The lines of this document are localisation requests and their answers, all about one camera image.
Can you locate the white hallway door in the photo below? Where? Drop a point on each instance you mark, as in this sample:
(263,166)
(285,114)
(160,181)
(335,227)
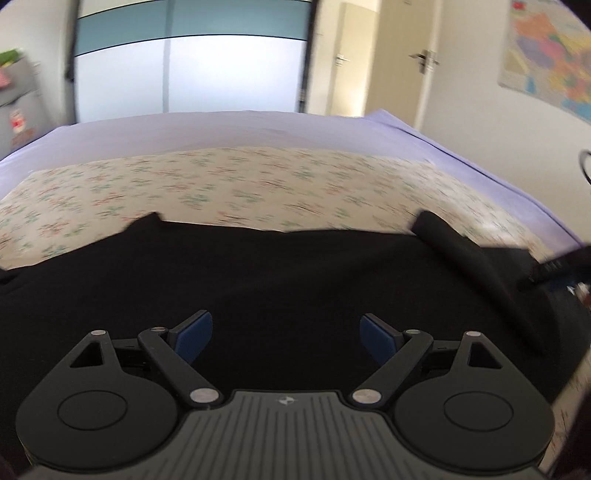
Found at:
(348,60)

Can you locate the cream room door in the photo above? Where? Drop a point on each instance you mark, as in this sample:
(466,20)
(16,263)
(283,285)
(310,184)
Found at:
(401,60)

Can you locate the purple bed sheet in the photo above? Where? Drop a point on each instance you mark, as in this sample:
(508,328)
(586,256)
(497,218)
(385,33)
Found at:
(258,134)

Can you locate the black pants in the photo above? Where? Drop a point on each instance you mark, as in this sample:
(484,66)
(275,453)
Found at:
(277,286)

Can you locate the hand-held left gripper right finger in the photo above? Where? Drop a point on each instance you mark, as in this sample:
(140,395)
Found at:
(376,340)

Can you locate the colourful wall map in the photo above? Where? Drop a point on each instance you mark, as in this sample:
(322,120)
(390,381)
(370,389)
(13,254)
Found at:
(549,50)

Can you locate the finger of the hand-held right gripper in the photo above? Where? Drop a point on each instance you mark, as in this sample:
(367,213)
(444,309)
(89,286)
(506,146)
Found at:
(558,267)

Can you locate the pink pillow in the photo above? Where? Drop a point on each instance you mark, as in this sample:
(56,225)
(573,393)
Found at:
(3,79)

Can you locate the green plush toy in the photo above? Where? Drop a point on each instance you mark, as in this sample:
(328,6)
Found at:
(9,56)

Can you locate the white and blue wardrobe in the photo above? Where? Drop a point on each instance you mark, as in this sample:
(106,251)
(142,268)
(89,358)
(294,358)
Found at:
(184,55)

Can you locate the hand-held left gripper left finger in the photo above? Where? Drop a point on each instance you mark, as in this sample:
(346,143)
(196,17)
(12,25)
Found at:
(196,338)

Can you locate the floral bed sheet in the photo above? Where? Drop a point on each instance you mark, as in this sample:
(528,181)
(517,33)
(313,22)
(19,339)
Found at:
(258,189)

